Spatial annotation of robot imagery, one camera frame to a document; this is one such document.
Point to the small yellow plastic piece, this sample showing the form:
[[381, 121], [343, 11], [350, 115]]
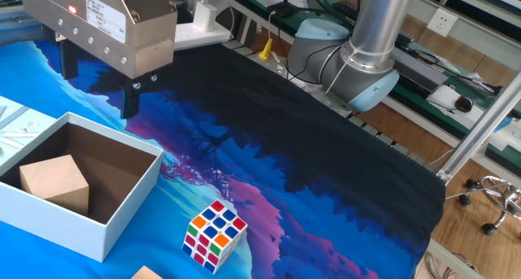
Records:
[[266, 51]]

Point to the small black box device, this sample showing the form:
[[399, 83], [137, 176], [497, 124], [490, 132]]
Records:
[[283, 10]]

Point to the aluminium profile rail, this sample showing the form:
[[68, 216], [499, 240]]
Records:
[[8, 31]]

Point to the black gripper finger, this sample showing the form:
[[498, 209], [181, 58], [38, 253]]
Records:
[[69, 63], [130, 102]]

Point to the black computer mouse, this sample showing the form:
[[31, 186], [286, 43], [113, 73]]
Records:
[[464, 104]]

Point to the white plug-in charger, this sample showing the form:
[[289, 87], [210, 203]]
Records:
[[205, 16]]

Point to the silver Schunk gripper body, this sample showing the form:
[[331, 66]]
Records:
[[102, 35]]

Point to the Rubik's cube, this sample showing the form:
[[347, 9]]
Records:
[[213, 238]]

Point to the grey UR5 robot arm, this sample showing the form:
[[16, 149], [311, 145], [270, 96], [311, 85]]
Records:
[[378, 27]]

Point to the light blue gift box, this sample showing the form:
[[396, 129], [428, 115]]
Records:
[[61, 230]]

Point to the grey flat metal case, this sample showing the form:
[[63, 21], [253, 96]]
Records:
[[423, 73]]

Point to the white mouse pad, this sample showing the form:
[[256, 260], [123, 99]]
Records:
[[441, 98]]

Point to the chrome chair base with castors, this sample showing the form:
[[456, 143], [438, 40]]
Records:
[[500, 197]]

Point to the white wall socket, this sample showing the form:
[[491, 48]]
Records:
[[441, 23]]

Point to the gift box lid with ribbon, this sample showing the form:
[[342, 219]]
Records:
[[20, 124]]

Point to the plain wooden cube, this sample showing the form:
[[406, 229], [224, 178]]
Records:
[[145, 274], [55, 181]]

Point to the blue landscape print tablecloth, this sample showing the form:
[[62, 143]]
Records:
[[325, 189]]

